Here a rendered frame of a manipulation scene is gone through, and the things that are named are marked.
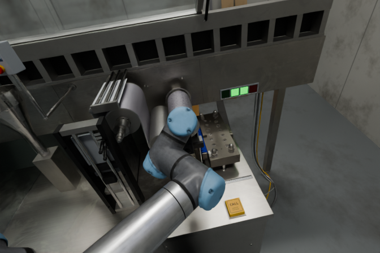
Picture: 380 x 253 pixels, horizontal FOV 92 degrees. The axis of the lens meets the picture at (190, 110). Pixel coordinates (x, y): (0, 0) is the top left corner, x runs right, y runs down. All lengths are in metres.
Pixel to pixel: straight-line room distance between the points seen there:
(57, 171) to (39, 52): 0.60
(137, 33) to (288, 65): 0.90
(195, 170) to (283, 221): 1.66
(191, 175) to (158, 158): 0.11
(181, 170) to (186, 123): 0.11
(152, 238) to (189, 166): 0.15
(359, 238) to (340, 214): 0.18
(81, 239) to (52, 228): 0.19
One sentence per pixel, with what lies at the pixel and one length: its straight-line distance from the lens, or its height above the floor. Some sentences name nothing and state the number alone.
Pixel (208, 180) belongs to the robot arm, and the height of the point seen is 1.46.
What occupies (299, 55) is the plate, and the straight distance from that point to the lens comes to 1.32.
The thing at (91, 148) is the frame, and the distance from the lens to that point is 0.81.
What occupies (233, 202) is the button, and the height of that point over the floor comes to 0.92.
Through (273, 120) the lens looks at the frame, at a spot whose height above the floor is 0.73.
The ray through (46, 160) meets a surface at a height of 1.16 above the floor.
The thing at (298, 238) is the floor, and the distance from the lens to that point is 2.00.
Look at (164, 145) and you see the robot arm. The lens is 0.47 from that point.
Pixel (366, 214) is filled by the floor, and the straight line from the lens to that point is 2.32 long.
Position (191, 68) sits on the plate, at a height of 1.39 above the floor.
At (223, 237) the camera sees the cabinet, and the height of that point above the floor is 0.70.
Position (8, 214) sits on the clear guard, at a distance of 1.43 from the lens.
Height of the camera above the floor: 1.78
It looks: 35 degrees down
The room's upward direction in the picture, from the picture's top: 9 degrees counter-clockwise
